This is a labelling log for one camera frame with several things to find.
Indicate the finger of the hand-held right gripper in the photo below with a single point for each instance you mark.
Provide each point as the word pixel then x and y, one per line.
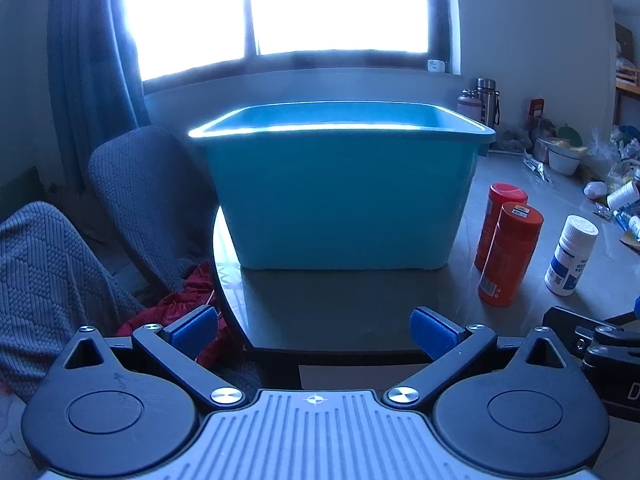
pixel 570 322
pixel 631 316

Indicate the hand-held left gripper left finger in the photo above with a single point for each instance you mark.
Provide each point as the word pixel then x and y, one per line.
pixel 192 331

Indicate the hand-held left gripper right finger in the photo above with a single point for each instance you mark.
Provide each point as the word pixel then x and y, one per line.
pixel 429 331

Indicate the teal plastic storage bin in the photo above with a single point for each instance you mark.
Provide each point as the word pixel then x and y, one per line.
pixel 340 195

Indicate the grey glossy desktop table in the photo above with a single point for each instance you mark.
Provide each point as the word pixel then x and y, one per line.
pixel 350 305

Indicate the red cloth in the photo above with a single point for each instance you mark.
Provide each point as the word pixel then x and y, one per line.
pixel 175 310

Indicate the white pill bottle blue label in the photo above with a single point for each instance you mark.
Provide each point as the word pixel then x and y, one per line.
pixel 570 260

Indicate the red cylindrical canister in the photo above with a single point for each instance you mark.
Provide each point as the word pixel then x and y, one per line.
pixel 510 260
pixel 492 220

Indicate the white bottle lying down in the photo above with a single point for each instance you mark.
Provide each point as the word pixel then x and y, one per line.
pixel 624 195

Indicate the white egg-shaped object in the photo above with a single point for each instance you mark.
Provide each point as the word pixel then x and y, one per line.
pixel 595 189

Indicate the chair with grey knit cover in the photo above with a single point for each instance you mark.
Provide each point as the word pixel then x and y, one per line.
pixel 50 280
pixel 145 195

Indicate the clear wrapped packet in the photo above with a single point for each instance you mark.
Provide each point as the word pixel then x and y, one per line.
pixel 536 166

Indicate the white ribbed bowl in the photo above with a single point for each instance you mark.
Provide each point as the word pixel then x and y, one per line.
pixel 565 160

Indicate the clear plastic bag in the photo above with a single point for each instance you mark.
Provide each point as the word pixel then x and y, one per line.
pixel 607 152

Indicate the green plate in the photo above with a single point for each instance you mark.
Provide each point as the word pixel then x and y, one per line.
pixel 570 135

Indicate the red packet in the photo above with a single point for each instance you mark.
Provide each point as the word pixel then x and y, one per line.
pixel 536 112

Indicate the wooden shelf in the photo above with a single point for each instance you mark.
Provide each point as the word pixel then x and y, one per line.
pixel 627 90

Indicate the pink water bottle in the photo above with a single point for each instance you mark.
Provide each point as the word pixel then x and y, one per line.
pixel 469 107

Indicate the steel thermos flask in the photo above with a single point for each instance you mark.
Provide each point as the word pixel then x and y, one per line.
pixel 487 102

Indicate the small white windowsill device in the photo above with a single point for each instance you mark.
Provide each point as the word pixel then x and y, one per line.
pixel 436 65

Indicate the blue curtain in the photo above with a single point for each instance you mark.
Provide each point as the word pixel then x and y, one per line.
pixel 95 60

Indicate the window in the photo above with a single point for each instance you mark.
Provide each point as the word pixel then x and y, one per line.
pixel 300 5

